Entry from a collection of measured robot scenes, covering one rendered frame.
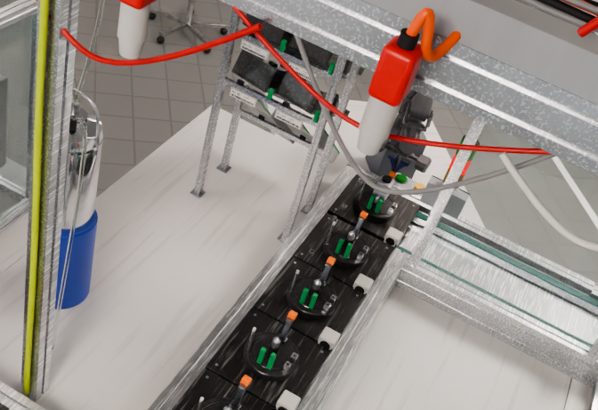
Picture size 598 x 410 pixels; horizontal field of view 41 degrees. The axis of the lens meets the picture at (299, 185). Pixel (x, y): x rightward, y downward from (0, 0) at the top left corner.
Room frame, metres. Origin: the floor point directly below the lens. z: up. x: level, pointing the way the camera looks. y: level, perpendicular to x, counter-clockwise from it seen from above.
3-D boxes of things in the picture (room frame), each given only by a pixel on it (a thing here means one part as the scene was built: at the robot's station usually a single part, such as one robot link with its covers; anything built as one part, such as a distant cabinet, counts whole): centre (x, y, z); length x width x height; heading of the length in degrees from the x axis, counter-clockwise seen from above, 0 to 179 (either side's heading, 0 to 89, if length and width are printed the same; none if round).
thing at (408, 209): (2.05, -0.26, 0.96); 0.24 x 0.24 x 0.02; 75
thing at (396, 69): (0.94, -0.10, 2.05); 0.13 x 0.08 x 0.22; 165
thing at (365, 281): (1.80, -0.19, 1.01); 0.24 x 0.24 x 0.13; 75
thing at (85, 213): (1.43, 0.53, 1.32); 0.14 x 0.14 x 0.38
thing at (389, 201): (2.05, -0.26, 0.98); 0.14 x 0.14 x 0.02
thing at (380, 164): (2.42, -0.29, 0.96); 0.14 x 0.14 x 0.20; 21
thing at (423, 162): (2.14, -0.28, 1.17); 0.19 x 0.06 x 0.08; 75
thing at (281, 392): (1.33, -0.06, 1.01); 0.24 x 0.24 x 0.13; 75
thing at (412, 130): (2.10, -0.28, 1.26); 0.12 x 0.08 x 0.11; 178
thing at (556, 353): (1.95, -0.54, 0.91); 0.84 x 0.28 x 0.10; 75
